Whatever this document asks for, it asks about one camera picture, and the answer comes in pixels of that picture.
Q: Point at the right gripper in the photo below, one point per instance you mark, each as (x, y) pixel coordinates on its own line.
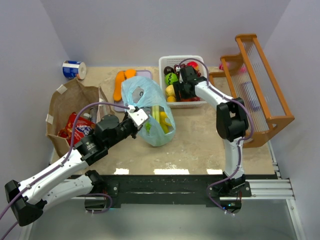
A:
(180, 91)

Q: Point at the orange sweet potato left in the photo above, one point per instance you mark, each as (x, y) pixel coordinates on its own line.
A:
(120, 77)

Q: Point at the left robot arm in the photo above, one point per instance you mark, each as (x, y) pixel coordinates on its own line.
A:
(29, 198)

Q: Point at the red yellow peach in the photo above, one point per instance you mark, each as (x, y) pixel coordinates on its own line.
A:
(194, 65)

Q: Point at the brown paper grocery bag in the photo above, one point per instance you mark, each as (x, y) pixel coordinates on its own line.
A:
(68, 98)

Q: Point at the green celery stalks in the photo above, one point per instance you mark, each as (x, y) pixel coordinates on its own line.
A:
(155, 112)

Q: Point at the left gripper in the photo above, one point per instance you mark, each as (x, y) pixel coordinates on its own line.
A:
(133, 127)

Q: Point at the clear water bottle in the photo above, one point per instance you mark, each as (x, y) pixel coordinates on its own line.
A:
(87, 116)

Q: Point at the dark mangosteen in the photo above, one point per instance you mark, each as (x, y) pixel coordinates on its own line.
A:
(167, 70)

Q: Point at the white plastic basket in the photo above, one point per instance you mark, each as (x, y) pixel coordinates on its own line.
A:
(170, 61)

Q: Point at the black base frame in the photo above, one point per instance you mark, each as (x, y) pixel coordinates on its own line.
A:
(181, 189)

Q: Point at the blue plastic bag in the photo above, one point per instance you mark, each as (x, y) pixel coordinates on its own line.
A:
(144, 93)

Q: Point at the small orange fruit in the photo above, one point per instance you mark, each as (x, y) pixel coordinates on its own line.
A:
(171, 99)

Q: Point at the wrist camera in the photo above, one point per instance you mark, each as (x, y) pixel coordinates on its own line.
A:
(179, 67)
(137, 115)

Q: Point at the yellow lemon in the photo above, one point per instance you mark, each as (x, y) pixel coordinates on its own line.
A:
(169, 91)

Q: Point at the orange sweet potato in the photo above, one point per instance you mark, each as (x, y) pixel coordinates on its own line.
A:
(130, 73)
(120, 77)

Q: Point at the green grape bunch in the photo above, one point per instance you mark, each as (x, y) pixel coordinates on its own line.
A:
(148, 127)

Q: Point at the small orange pumpkin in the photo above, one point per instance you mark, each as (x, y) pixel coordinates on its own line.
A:
(188, 99)

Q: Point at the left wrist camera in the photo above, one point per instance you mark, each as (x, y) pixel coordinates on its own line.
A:
(137, 115)

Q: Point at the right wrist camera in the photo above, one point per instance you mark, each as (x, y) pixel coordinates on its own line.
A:
(179, 67)

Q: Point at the orange sweet potato right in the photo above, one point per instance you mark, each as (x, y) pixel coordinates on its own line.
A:
(130, 73)

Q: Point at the lavender cutting board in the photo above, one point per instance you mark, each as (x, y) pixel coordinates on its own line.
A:
(140, 73)

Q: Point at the red snack packet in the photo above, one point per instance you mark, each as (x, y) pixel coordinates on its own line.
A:
(83, 127)

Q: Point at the purple grape bunch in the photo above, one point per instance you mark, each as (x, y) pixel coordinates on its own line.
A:
(178, 73)

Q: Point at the wooden rack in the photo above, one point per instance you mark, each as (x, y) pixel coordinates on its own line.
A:
(249, 76)

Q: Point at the toilet paper roll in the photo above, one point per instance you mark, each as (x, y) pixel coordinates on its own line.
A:
(74, 69)

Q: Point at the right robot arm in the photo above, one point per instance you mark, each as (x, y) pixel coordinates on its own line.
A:
(231, 120)

